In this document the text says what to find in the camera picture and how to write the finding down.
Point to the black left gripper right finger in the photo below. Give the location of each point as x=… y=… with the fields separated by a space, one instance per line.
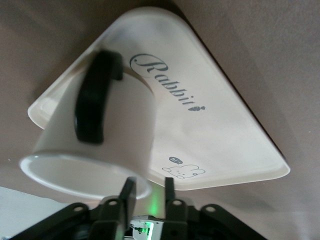
x=177 y=220

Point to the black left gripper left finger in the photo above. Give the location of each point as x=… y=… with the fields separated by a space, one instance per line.
x=110 y=217

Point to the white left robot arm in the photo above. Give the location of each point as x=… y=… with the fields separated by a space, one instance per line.
x=145 y=227

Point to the cream rabbit print tray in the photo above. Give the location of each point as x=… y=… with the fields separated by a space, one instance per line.
x=200 y=75

